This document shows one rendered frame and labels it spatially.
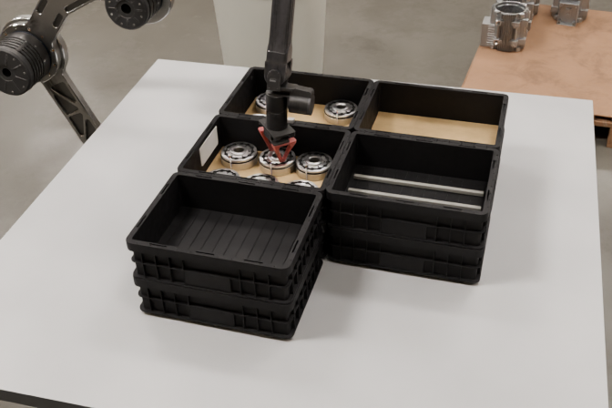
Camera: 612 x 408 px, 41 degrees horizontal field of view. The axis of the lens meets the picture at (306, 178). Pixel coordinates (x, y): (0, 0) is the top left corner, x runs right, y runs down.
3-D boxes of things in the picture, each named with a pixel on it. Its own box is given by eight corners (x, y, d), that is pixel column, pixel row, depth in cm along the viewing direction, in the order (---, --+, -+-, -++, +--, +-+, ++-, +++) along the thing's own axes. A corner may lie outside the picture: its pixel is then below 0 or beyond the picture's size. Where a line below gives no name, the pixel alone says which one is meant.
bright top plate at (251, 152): (215, 158, 231) (214, 157, 231) (230, 140, 239) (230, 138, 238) (247, 165, 228) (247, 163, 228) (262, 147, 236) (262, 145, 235)
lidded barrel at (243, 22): (341, 76, 449) (341, -52, 408) (316, 132, 403) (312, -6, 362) (239, 66, 462) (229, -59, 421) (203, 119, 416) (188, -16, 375)
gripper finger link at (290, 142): (285, 149, 233) (285, 121, 227) (297, 162, 228) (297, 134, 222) (263, 156, 230) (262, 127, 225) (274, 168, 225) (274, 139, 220)
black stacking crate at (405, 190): (325, 229, 211) (324, 193, 205) (352, 166, 234) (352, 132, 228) (483, 254, 202) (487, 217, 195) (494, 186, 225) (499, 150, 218)
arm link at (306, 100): (277, 61, 221) (267, 68, 213) (318, 66, 218) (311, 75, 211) (274, 104, 225) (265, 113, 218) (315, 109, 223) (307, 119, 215)
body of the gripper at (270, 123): (279, 119, 230) (279, 96, 226) (296, 137, 223) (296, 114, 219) (258, 125, 228) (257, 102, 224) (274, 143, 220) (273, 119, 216)
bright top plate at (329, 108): (321, 116, 249) (321, 114, 248) (328, 99, 257) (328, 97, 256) (353, 119, 247) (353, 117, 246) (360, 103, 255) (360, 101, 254)
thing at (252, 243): (131, 280, 197) (124, 243, 191) (180, 208, 221) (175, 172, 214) (290, 310, 188) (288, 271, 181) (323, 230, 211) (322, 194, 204)
